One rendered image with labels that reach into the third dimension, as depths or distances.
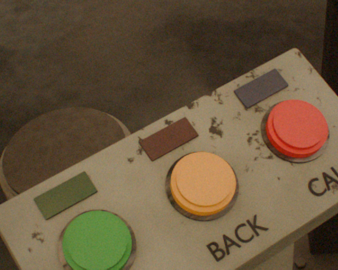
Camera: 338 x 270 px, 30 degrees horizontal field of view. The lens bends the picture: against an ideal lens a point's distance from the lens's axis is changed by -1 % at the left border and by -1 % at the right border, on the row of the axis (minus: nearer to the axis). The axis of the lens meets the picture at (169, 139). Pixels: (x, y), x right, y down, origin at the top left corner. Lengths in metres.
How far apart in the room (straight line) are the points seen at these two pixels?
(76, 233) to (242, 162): 0.12
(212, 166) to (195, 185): 0.02
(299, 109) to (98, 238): 0.15
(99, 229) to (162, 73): 1.04
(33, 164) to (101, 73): 0.90
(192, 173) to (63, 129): 0.21
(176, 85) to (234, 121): 0.95
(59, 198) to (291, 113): 0.16
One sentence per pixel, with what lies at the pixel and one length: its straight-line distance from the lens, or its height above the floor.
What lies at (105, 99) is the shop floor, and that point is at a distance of 1.36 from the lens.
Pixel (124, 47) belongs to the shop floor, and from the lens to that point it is 1.48.
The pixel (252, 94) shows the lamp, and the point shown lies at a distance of 0.43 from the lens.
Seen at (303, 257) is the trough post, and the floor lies 0.01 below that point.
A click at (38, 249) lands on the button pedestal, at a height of 0.61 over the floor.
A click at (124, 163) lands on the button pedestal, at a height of 0.61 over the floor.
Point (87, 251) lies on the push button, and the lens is 0.37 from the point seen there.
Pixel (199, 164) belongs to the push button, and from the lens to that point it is 0.39.
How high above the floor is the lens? 0.91
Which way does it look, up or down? 47 degrees down
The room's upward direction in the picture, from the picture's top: 9 degrees counter-clockwise
